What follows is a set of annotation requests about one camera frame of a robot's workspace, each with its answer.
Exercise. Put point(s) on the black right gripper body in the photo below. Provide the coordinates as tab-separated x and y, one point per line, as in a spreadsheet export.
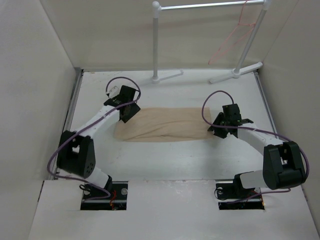
220	120

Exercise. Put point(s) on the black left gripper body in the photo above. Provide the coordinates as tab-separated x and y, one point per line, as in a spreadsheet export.
133	110

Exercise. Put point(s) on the beige trousers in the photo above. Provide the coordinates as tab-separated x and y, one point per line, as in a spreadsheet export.
160	125

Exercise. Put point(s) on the pink wire hanger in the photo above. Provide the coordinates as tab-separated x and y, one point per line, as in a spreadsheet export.
239	33

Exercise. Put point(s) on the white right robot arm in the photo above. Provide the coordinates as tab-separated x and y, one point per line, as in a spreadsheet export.
282	163

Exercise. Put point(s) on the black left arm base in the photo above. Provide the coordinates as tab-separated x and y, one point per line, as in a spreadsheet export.
94	199

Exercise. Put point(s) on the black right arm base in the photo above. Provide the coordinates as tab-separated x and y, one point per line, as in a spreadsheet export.
232	195

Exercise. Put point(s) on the white clothes rack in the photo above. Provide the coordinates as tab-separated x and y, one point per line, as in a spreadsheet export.
235	73

